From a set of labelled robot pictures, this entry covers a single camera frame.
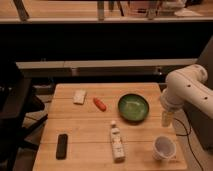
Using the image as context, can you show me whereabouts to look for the wooden background shelf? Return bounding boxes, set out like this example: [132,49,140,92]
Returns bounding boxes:
[0,0,213,23]

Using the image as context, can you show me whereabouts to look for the red orange pepper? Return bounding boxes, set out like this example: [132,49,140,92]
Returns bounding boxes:
[93,98,106,111]

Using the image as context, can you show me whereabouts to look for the white sponge block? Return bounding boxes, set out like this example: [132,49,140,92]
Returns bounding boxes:
[73,90,86,105]

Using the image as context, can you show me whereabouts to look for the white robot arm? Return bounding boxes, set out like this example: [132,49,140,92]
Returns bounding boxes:
[159,64,213,127]

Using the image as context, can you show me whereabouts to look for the black cable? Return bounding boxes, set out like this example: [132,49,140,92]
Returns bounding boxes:
[172,117,204,171]

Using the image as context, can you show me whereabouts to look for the green bowl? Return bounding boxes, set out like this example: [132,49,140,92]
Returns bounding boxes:
[118,94,149,122]

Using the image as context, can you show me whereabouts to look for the white label bottle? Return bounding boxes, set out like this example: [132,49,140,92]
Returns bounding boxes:
[110,120,125,163]

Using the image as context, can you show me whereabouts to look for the white cup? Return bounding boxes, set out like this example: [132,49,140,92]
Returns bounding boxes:
[152,136,176,161]

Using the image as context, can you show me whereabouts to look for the black remote control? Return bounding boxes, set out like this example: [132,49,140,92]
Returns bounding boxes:
[56,134,68,160]

